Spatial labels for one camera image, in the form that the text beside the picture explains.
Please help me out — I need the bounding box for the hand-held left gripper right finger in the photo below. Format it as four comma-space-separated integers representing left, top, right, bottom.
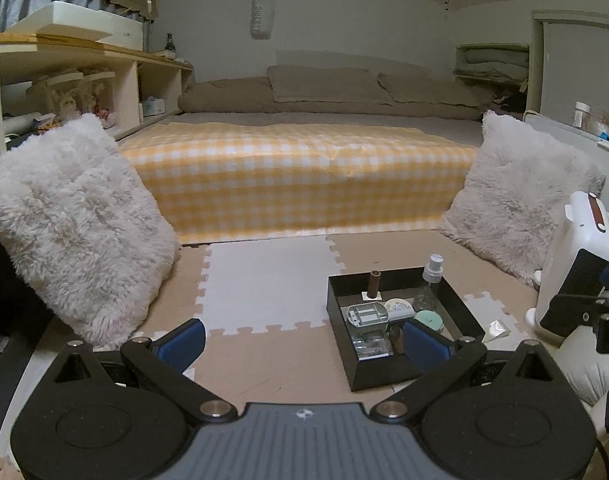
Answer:
369, 320, 570, 417

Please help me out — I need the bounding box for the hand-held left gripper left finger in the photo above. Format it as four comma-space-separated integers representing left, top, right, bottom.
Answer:
49, 318, 240, 417

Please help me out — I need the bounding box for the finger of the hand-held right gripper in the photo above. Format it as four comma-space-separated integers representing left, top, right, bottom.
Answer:
551, 266, 609, 322

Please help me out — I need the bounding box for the round mint green container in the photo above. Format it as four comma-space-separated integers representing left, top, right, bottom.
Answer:
413, 310, 444, 334

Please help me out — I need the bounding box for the black square tray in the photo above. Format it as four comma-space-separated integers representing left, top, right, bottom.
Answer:
327, 266, 487, 392

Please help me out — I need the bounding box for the clear spray bottle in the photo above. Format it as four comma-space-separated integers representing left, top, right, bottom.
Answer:
412, 254, 445, 312

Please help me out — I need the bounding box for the white plastic holder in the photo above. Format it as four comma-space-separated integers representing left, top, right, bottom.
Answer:
347, 303, 389, 332

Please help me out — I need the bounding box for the brown lipstick tube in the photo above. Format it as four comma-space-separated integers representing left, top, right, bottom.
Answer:
361, 270, 384, 302

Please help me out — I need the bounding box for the person's light clothing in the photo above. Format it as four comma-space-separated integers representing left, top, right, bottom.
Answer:
554, 327, 609, 461

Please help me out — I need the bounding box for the white space heater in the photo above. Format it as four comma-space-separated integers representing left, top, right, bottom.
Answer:
525, 190, 609, 347

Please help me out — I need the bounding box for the small clear wrapper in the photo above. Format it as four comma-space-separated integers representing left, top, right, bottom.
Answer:
485, 319, 511, 344

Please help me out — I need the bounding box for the white foam mat tile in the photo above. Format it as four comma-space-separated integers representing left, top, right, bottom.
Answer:
195, 235, 342, 337

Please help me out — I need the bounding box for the white fluffy cushion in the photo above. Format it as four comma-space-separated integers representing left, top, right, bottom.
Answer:
437, 110, 606, 288
0, 112, 182, 351

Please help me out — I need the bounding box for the white lidded jar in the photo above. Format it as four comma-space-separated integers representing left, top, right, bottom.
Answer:
571, 101, 591, 132

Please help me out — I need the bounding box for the yellow checked blanket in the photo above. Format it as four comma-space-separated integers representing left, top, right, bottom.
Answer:
118, 121, 480, 245

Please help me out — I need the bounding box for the white framed door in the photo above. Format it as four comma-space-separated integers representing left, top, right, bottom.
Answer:
529, 10, 609, 128

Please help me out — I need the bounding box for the brown duvet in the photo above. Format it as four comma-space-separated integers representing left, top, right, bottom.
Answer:
178, 76, 497, 122

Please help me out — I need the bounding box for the brown bed pillow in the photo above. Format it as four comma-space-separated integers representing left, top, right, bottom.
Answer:
266, 64, 396, 107
377, 72, 487, 109

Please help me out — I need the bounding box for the folded grey bedding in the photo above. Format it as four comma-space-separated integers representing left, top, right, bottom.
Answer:
453, 44, 531, 95

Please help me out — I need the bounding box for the boxed bunny doll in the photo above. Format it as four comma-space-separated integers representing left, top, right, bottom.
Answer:
82, 72, 117, 128
45, 72, 85, 122

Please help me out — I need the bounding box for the wooden shelf unit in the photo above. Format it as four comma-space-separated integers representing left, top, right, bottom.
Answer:
0, 32, 196, 171

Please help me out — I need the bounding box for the white hanging bag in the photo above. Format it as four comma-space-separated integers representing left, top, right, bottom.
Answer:
250, 0, 276, 41

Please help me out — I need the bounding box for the large white flat box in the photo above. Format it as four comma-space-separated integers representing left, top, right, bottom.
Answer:
8, 2, 146, 54

